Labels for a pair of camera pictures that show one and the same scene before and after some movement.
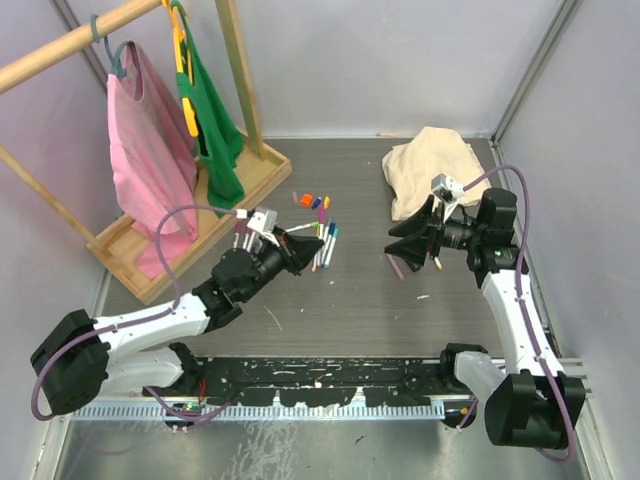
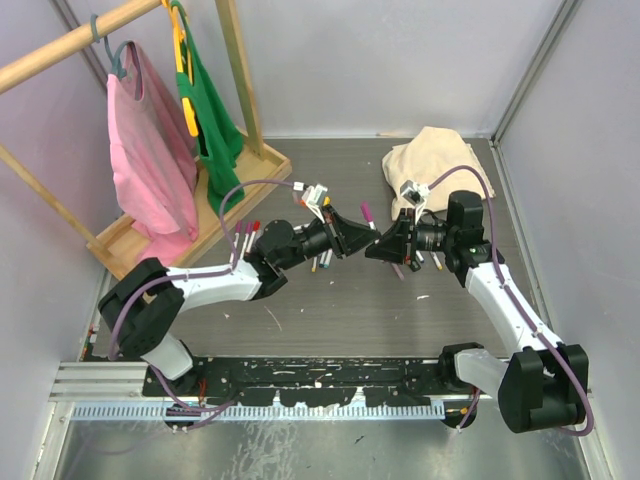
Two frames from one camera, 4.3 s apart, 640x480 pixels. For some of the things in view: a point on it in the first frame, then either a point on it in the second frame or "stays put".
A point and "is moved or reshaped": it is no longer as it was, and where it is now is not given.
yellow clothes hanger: (181, 50) stays put
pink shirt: (153, 156) stays put
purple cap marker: (321, 220) is moved or reshaped
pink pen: (395, 266) stays put
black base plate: (319, 381) stays put
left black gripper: (295, 251) -> (343, 236)
